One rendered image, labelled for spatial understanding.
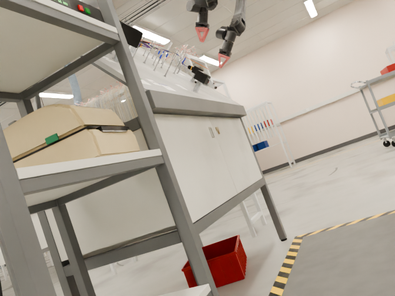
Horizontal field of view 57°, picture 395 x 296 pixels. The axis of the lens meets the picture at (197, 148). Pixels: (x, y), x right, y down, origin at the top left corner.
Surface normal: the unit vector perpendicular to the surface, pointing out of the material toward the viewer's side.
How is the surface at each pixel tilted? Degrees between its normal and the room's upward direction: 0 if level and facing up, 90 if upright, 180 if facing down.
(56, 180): 90
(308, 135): 90
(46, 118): 90
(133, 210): 90
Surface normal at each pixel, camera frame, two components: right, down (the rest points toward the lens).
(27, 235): 0.86, -0.35
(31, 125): -0.33, 0.04
